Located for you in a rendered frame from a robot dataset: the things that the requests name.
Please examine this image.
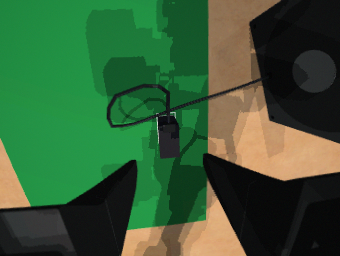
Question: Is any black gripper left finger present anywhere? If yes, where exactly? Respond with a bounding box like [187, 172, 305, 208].
[0, 160, 137, 256]

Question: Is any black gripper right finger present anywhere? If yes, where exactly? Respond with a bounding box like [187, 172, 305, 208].
[203, 153, 340, 256]

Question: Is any green circuit board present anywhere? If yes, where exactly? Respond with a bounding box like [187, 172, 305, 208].
[0, 0, 209, 230]

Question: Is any black cooling fan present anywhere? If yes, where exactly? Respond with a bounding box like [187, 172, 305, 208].
[250, 0, 340, 144]

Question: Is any black cable with plug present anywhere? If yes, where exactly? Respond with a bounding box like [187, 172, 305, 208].
[107, 76, 269, 159]

